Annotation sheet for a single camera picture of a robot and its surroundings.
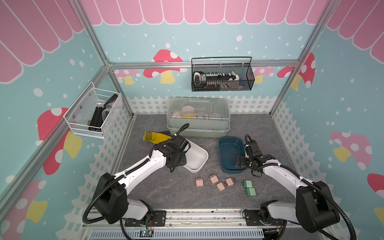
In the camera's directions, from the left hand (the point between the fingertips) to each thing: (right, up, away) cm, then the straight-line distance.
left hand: (180, 163), depth 83 cm
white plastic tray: (+8, 0, +14) cm, 16 cm away
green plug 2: (+39, -15, -2) cm, 41 cm away
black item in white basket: (-39, +23, -11) cm, 47 cm away
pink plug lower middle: (+23, -13, 0) cm, 26 cm away
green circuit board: (-16, -31, -12) cm, 37 cm away
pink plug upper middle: (+19, -9, +3) cm, 21 cm away
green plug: (+37, -11, +1) cm, 39 cm away
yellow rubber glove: (-20, +13, +20) cm, 31 cm away
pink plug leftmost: (+11, -11, +1) cm, 15 cm away
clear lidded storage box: (+16, +27, +14) cm, 34 cm away
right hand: (+37, 0, +7) cm, 38 cm away
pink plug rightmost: (+28, -11, +2) cm, 30 cm away
